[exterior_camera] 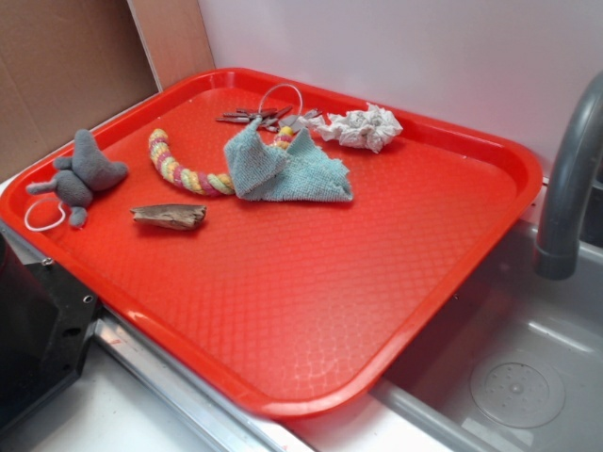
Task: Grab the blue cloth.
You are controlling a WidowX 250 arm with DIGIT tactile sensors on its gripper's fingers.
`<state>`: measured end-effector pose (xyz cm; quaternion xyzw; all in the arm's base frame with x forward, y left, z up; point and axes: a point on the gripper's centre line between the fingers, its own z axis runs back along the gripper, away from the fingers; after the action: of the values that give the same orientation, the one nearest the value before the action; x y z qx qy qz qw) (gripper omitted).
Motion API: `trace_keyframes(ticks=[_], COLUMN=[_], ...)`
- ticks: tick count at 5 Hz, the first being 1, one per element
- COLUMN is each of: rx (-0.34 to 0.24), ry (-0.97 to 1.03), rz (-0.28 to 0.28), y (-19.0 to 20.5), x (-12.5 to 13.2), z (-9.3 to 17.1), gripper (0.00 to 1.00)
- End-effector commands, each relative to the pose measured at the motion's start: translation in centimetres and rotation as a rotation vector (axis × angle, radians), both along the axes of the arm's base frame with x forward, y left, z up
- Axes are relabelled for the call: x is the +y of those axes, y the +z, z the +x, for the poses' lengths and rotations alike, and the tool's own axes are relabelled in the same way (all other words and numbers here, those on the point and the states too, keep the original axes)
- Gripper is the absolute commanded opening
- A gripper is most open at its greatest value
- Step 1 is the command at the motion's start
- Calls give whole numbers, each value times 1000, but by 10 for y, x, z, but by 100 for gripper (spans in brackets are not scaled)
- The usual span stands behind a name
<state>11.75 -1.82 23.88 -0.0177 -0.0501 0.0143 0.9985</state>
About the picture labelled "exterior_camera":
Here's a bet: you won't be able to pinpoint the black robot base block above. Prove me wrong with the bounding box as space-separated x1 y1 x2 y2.
1 238 101 435

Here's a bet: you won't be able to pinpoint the light blue cloth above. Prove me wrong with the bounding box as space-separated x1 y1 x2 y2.
224 121 353 202

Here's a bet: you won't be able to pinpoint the red plastic tray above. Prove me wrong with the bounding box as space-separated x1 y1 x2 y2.
1 69 542 418

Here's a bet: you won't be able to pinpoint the crumpled white paper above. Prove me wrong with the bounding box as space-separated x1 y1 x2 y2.
301 103 403 153

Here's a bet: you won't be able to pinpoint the brown wood piece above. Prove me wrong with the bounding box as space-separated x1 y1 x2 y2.
130 203 207 231

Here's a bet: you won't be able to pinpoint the grey plush toy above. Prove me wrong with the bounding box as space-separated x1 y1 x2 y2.
26 129 129 228

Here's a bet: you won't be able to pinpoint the white elastic loop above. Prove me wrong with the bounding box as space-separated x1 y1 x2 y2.
24 198 67 233

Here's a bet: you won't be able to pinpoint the grey faucet spout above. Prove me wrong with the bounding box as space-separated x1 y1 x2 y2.
533 74 602 280

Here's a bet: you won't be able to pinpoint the grey plastic sink basin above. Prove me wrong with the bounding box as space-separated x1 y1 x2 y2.
372 222 602 451

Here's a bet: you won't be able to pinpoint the brown cardboard panel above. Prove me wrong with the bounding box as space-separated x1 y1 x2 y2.
1 1 214 180

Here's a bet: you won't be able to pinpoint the multicolour braided rope toy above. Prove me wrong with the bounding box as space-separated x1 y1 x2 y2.
149 125 294 198

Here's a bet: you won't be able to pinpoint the grey metal clips on ring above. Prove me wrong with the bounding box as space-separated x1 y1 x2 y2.
215 83 322 136

